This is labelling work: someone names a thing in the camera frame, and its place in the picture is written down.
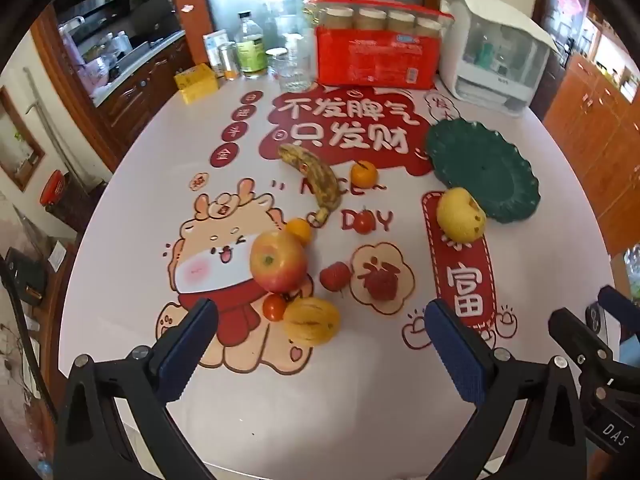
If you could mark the small white carton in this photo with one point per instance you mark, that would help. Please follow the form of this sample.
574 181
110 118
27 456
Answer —
214 47

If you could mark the small orange tangerine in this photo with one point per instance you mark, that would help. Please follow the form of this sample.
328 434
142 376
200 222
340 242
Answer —
363 175
299 230

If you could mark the red pack of jars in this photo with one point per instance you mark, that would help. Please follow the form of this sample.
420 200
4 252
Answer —
372 55

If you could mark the spotted ripe banana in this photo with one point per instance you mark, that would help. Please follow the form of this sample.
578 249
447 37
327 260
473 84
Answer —
315 175

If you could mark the red bucket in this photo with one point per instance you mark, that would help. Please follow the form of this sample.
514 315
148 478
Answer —
52 187

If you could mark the wooden wall cabinet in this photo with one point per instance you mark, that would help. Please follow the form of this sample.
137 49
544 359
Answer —
595 125

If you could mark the dark green scalloped plate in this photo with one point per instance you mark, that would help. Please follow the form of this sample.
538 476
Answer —
482 170

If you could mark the wooden kitchen counter cabinet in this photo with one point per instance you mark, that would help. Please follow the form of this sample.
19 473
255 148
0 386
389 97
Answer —
145 95

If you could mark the yellow cardboard box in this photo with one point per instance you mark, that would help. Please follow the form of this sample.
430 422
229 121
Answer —
196 82

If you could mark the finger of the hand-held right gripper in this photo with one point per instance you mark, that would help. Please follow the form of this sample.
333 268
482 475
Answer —
580 335
617 302

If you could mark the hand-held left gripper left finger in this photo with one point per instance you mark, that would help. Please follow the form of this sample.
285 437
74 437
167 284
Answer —
187 347

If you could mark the red cherry tomato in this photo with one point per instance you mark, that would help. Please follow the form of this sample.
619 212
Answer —
274 307
365 221

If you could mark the red yellow apple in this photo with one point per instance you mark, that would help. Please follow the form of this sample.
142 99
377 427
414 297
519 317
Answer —
277 261

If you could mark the yellow pear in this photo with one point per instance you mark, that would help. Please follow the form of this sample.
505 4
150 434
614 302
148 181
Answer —
460 215

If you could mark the clear drinking glass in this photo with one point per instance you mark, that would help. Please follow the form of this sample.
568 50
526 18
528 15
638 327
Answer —
291 72

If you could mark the white countertop cabinet appliance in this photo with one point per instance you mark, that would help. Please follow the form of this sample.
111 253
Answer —
492 55

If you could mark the clear bottle with green label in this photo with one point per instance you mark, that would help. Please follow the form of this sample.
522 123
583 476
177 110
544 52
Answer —
251 50

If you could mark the red strawberry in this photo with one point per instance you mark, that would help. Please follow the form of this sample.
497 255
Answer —
334 276
381 282

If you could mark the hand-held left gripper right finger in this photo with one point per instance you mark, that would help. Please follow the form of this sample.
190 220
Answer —
456 352

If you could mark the yellow striped melon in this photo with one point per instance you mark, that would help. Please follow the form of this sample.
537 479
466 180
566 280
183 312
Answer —
311 321

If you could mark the framed wall picture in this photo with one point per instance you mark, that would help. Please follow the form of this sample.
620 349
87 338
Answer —
15 140

